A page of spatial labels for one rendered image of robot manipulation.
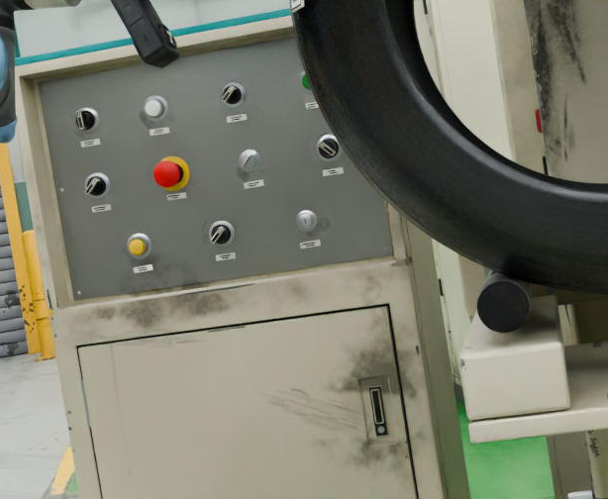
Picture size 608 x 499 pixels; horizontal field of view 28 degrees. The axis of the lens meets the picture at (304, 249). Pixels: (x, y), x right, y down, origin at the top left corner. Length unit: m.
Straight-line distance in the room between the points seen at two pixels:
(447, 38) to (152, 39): 3.61
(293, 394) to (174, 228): 0.31
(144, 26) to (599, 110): 0.53
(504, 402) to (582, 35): 0.51
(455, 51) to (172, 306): 3.05
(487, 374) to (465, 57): 3.73
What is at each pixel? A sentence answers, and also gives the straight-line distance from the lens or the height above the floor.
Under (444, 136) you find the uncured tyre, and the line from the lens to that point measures 1.04.
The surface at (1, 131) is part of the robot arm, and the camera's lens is 1.23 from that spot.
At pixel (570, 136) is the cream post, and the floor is 1.04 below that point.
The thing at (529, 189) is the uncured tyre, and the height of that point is 1.00.
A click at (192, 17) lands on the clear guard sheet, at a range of 1.85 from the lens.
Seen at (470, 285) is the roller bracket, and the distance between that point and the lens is 1.42.
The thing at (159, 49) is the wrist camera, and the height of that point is 1.17.
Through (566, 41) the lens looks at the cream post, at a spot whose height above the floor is 1.14.
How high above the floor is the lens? 1.03
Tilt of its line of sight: 3 degrees down
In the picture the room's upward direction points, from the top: 9 degrees counter-clockwise
